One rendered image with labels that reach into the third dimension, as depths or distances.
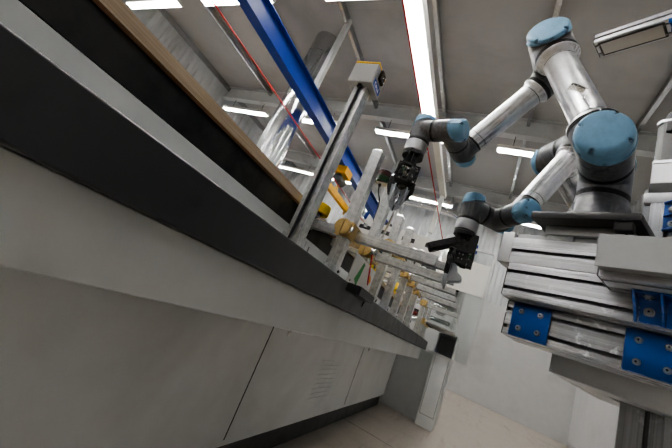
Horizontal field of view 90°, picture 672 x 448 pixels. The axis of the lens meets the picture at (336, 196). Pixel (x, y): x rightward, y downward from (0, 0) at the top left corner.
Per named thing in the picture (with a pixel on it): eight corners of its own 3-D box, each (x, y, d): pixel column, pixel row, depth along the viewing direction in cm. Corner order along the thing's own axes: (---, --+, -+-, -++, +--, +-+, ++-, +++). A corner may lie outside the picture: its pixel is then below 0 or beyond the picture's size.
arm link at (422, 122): (434, 110, 115) (412, 112, 121) (425, 136, 111) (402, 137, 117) (442, 124, 120) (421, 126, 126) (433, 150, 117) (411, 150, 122)
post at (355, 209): (329, 292, 98) (385, 154, 113) (325, 290, 95) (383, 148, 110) (319, 288, 100) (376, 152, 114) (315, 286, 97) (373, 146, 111)
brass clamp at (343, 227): (360, 250, 109) (366, 235, 110) (348, 236, 97) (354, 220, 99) (343, 244, 111) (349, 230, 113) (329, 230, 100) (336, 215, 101)
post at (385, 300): (383, 320, 162) (414, 229, 176) (381, 319, 159) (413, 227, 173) (376, 317, 163) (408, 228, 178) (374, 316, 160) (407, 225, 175)
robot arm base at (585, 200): (643, 246, 84) (647, 211, 87) (625, 219, 76) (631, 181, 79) (572, 241, 96) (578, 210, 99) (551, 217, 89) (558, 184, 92)
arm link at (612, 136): (645, 176, 81) (568, 43, 111) (649, 139, 71) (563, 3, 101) (585, 190, 87) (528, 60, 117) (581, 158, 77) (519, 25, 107)
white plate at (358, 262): (367, 297, 127) (376, 272, 130) (346, 282, 105) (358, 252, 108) (365, 296, 128) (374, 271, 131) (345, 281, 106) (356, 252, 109)
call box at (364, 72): (376, 102, 92) (386, 80, 94) (370, 84, 86) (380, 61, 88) (353, 100, 95) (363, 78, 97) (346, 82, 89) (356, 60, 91)
